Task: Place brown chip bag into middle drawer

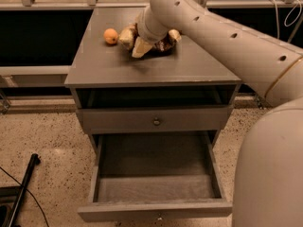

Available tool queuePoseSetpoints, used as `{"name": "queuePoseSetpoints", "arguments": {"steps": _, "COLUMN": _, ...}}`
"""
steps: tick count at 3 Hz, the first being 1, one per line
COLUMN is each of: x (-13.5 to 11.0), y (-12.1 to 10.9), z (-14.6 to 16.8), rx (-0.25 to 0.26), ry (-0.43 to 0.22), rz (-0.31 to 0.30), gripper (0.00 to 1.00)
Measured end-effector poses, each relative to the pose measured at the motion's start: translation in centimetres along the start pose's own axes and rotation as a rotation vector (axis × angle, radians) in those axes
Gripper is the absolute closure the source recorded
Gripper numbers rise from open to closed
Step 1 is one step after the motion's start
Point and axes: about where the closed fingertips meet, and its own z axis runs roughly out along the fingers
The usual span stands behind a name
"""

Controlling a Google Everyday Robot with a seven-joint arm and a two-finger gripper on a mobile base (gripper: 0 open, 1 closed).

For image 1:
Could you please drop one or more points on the closed grey top drawer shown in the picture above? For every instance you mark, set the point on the closed grey top drawer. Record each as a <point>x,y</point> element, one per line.
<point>98,121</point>

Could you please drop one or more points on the black stand leg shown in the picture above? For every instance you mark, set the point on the black stand leg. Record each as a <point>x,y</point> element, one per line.
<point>11,197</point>

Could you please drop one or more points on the open grey middle drawer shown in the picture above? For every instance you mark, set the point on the open grey middle drawer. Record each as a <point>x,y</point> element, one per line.
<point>155,176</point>

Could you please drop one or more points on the orange fruit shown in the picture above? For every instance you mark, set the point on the orange fruit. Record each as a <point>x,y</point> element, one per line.
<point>110,36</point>

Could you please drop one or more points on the grey wooden drawer cabinet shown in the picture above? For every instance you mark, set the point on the grey wooden drawer cabinet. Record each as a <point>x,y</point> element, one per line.
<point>153,123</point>

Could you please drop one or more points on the brown chip bag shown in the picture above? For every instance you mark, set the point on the brown chip bag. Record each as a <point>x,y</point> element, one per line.
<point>129,34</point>

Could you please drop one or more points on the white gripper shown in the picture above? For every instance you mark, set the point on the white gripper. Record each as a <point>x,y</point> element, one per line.
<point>149,32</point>

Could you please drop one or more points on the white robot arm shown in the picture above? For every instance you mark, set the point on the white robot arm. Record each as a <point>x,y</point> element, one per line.
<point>268,186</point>

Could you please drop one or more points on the metal window railing frame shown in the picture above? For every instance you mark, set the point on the metal window railing frame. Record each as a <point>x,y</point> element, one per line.
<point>41,70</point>

